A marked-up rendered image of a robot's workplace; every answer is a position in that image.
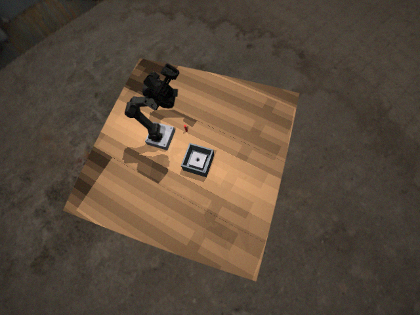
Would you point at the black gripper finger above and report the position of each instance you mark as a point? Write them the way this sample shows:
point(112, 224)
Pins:
point(152, 99)
point(168, 73)

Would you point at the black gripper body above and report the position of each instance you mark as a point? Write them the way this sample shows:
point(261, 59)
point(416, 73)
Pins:
point(163, 88)

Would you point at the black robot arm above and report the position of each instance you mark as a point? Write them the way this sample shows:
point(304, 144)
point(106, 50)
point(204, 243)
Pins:
point(133, 107)

